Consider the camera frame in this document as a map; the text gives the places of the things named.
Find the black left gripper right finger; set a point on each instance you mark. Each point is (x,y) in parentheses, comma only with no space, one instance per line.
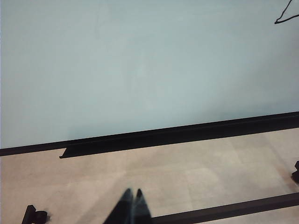
(141,210)

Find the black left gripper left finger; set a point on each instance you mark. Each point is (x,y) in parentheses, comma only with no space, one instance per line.
(122,207)

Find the black caster wheel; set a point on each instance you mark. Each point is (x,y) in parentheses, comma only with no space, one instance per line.
(37,215)
(296,172)

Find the black base bar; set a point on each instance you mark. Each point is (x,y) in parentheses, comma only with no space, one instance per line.
(233,208)

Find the whiteboard with black frame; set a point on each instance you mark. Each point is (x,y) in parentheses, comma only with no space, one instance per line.
(116,70)

